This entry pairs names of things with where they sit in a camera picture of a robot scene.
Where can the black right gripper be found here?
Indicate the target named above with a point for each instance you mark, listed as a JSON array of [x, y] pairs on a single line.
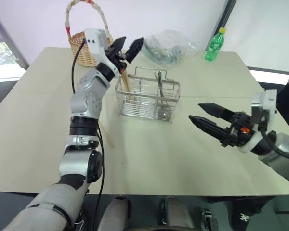
[[240, 130]]

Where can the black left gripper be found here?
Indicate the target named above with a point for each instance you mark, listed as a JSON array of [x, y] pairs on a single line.
[[116, 59]]

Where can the wooden chopstick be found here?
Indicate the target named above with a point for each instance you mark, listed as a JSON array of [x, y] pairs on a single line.
[[108, 138], [125, 81]]

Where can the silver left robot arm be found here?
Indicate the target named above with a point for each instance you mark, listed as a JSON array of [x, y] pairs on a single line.
[[84, 101]]

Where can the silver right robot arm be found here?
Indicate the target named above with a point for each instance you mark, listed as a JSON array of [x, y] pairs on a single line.
[[279, 154]]

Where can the metal spoon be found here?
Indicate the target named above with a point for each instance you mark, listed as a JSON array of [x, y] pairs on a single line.
[[164, 112]]

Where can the clear plastic bag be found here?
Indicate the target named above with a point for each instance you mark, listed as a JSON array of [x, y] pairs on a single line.
[[166, 48]]

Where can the green plastic bottle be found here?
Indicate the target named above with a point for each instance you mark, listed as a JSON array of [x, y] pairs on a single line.
[[214, 47]]

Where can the grey rounded shape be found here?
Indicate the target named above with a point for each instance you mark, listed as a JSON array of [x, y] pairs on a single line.
[[114, 213], [177, 213]]

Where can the black shoe with white print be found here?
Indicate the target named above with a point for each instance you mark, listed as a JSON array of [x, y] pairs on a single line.
[[244, 216]]

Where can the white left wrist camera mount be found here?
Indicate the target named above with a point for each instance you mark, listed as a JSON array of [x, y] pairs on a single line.
[[95, 41]]

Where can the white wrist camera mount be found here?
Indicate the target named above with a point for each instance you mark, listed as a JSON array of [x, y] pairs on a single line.
[[95, 41], [267, 101]]

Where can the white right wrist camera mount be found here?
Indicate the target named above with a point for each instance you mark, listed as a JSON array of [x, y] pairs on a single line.
[[267, 101]]

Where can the black metal frame post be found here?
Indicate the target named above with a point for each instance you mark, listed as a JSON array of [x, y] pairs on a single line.
[[230, 13]]

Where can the black window frame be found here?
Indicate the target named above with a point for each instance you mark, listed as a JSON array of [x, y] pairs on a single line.
[[8, 41]]

